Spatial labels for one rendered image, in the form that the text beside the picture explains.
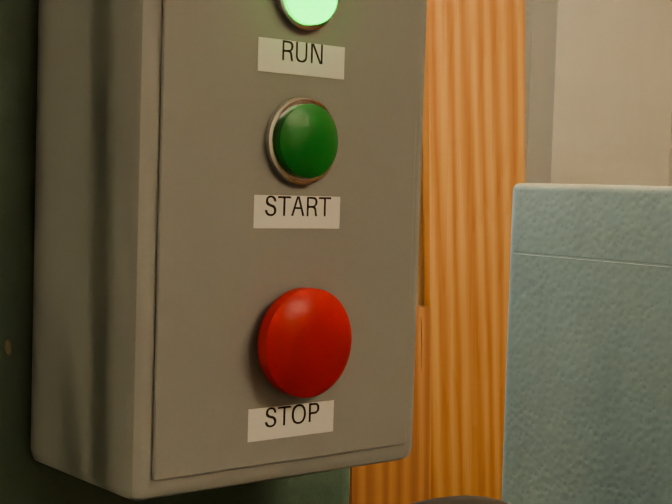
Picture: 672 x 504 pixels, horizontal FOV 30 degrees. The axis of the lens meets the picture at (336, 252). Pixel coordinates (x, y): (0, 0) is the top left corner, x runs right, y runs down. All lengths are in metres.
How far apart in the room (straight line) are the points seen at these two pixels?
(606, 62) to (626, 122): 0.13
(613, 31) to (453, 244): 0.70
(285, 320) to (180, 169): 0.05
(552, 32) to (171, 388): 2.21
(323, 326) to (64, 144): 0.09
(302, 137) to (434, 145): 1.74
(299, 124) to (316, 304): 0.05
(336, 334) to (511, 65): 1.89
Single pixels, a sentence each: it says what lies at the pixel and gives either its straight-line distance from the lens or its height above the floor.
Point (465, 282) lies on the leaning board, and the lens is 2.12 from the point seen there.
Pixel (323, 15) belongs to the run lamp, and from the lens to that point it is 0.35.
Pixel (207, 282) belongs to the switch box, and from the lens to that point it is 0.33.
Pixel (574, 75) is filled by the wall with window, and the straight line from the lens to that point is 2.53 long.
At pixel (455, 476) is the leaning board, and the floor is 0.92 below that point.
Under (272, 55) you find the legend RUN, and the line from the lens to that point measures 0.34.
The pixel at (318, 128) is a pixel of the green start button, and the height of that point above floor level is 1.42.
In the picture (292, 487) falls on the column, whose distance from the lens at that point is 0.44.
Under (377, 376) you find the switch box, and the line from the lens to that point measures 0.37.
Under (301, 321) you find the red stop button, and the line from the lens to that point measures 0.34.
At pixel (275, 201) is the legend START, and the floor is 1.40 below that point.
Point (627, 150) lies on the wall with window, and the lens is 2.64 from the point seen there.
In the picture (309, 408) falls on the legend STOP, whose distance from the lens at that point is 0.36.
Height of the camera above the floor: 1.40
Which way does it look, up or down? 3 degrees down
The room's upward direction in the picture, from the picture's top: 2 degrees clockwise
